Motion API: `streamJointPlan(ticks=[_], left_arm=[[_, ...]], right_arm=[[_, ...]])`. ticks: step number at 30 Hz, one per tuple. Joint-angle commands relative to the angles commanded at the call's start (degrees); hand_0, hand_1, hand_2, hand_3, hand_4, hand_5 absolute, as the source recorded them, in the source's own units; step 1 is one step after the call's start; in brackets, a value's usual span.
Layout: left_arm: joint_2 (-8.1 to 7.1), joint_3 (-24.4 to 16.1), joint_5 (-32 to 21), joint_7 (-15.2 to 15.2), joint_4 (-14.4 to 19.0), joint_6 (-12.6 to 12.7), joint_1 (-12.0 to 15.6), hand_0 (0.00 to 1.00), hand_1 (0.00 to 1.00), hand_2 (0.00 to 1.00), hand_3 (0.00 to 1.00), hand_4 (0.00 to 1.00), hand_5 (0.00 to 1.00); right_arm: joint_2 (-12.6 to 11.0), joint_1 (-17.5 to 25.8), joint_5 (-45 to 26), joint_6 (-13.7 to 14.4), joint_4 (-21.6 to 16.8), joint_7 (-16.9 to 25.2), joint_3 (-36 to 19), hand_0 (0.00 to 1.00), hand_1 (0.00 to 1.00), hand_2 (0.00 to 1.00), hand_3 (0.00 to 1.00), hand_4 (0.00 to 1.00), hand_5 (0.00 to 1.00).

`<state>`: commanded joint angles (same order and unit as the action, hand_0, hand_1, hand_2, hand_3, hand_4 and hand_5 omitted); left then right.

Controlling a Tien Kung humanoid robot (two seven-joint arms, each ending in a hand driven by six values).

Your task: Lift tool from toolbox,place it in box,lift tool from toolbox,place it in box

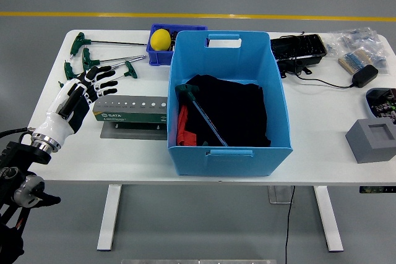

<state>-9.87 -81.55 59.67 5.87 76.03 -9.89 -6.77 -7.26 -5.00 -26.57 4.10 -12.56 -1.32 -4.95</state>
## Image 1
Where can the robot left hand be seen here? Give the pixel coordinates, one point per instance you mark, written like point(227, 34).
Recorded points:
point(68, 103)

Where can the green grey wrench holder stand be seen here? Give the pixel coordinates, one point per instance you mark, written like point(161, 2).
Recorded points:
point(130, 115)

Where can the large light blue folding box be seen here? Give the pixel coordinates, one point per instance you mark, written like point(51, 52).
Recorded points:
point(232, 162)

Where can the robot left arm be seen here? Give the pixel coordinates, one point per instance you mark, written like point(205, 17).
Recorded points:
point(15, 183)

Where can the small dark blue bin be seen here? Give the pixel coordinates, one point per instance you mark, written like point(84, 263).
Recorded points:
point(157, 57)

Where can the yellow lemon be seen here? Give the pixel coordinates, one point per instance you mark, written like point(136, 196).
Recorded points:
point(160, 39)

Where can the orange cloth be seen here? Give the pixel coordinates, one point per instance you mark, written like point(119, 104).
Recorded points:
point(184, 131)

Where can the white table leg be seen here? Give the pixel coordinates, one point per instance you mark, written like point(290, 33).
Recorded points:
point(108, 217)
point(329, 217)

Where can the black small parts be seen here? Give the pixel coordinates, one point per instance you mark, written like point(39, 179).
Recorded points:
point(174, 40)

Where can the black cloth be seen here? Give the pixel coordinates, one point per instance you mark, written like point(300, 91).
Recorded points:
point(238, 109)

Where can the grey metal foot plate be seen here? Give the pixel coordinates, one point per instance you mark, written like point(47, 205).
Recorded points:
point(278, 194)

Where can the black plastic tray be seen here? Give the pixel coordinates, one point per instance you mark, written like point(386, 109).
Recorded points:
point(297, 47)

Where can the taped resistor bundle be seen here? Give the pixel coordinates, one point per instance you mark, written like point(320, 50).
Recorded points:
point(354, 60)

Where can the clear plastic parts bags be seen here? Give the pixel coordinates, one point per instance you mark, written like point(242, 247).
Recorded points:
point(355, 38)

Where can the black power adapter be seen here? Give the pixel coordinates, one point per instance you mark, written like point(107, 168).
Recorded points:
point(365, 75)

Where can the light blue tray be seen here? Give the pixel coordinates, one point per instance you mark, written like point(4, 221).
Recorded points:
point(368, 103)

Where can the grey block with recess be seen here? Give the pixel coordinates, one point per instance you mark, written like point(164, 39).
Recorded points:
point(368, 146)

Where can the electronic circuit parts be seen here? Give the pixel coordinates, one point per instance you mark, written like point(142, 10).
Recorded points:
point(385, 104)

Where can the black table control panel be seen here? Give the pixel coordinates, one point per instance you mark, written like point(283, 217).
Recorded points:
point(377, 189)

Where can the black bracket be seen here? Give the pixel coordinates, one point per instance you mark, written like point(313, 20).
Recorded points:
point(292, 67)

